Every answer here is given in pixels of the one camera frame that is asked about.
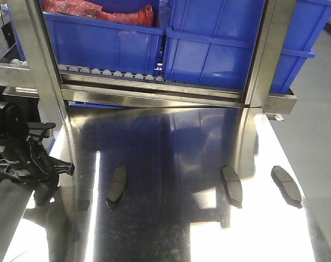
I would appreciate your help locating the left blue plastic bin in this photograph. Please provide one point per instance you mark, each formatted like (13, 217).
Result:
(94, 43)

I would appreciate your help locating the stainless steel roller rack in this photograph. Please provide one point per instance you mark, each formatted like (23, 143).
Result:
(42, 79)

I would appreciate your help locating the red bubble wrap bag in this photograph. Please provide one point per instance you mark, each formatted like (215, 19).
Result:
(143, 17)

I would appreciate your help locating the right blue plastic bin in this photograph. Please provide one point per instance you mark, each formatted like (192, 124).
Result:
(211, 42)

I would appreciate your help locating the blue plastic bin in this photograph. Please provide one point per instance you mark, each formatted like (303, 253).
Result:
(211, 42)
(94, 43)

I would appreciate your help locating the brake pad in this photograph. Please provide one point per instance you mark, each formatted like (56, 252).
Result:
(287, 186)
(117, 187)
(232, 185)
(43, 193)

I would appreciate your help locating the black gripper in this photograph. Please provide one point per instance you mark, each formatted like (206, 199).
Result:
(23, 158)

